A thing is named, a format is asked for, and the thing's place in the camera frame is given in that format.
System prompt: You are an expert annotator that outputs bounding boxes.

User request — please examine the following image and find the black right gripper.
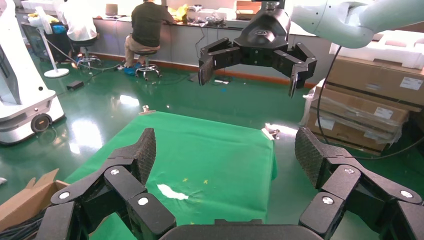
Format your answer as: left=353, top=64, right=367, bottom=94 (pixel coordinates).
left=198, top=8, right=318, bottom=99

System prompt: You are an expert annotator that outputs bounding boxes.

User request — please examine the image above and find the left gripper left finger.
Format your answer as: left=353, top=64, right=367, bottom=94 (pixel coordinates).
left=34, top=127, right=177, bottom=240

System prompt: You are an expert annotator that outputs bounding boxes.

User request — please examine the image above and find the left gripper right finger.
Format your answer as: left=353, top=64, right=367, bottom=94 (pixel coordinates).
left=294, top=126, right=424, bottom=240

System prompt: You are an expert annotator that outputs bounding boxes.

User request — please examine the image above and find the thick black power cable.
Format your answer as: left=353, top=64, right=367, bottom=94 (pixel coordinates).
left=0, top=207, right=51, bottom=240

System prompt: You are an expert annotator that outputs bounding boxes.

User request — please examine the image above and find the flat wrapped cardboard box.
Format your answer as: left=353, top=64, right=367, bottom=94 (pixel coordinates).
left=309, top=84, right=412, bottom=135
left=304, top=109, right=397, bottom=157

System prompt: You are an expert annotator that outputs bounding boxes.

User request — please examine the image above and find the open brown cardboard box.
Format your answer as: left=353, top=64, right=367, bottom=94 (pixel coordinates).
left=0, top=168, right=69, bottom=233

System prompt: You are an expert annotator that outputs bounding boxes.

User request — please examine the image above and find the large brown cardboard box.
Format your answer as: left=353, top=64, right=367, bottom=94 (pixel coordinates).
left=326, top=54, right=424, bottom=112

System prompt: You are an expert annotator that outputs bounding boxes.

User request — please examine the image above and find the brown carton with flaps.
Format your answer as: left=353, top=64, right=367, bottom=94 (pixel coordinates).
left=235, top=0, right=264, bottom=21

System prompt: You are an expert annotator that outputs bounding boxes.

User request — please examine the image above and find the long grey counter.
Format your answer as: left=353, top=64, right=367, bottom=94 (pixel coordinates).
left=14, top=6, right=335, bottom=89

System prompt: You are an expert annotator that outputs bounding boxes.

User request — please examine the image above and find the green table cloth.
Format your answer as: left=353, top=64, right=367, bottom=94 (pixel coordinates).
left=64, top=110, right=278, bottom=240

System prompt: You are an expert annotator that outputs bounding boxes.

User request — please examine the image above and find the yellow bag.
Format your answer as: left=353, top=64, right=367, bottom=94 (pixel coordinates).
left=168, top=3, right=188, bottom=21

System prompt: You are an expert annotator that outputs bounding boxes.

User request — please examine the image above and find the black power adapter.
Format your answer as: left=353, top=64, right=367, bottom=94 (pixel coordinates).
left=66, top=80, right=85, bottom=91

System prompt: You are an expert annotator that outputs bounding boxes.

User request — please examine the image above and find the black round stool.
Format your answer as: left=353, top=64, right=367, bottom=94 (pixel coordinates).
left=134, top=49, right=164, bottom=82

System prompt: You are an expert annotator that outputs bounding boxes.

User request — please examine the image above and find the person in black shirt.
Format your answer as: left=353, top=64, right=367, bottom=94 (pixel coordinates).
left=124, top=0, right=175, bottom=76

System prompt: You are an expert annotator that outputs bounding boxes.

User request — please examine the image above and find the black swivel chair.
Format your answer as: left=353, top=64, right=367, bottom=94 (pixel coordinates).
left=70, top=35, right=102, bottom=69

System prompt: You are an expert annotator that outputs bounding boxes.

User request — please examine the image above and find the white wheeled background robot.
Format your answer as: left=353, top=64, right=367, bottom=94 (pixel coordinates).
left=0, top=0, right=66, bottom=146

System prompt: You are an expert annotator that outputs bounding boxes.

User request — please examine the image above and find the white foam packing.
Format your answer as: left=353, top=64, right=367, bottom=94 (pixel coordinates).
left=329, top=29, right=424, bottom=70

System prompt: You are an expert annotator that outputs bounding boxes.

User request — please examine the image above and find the person in white shirt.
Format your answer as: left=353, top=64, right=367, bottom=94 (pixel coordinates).
left=54, top=0, right=99, bottom=42

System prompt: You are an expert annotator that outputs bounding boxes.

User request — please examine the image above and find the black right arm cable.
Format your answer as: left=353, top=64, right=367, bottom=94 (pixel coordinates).
left=315, top=45, right=424, bottom=161

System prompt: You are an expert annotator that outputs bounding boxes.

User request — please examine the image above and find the white pedestal stand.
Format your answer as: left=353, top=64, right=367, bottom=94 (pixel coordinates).
left=28, top=6, right=70, bottom=79

